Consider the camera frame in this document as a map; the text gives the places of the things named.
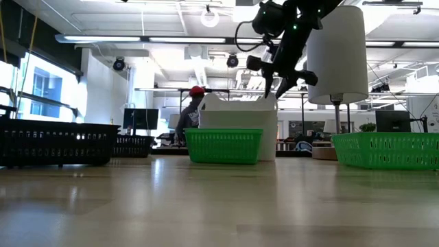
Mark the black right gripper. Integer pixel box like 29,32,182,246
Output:
246,19,319,100

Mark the green plastic basket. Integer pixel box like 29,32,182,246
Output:
184,128,264,165
331,132,439,172

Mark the black plastic basket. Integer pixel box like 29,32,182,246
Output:
112,134,156,159
0,118,121,169

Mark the white cylindrical lamp shade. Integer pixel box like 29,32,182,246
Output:
306,5,370,106

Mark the metal lamp pole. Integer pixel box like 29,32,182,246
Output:
330,94,344,135

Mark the round wooden lamp base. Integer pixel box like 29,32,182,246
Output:
311,146,339,161

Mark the person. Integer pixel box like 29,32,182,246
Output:
174,85,206,147

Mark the long ceiling light bar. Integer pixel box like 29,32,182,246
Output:
54,33,439,48

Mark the black computer monitor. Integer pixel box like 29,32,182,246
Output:
122,108,160,135
375,109,412,134

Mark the black window handrail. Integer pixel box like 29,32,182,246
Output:
16,89,79,118

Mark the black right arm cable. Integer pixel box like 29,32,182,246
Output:
234,19,272,54

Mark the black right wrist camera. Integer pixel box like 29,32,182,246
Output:
251,1,286,39

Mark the white ring ceiling fixture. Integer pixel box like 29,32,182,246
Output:
200,8,220,29

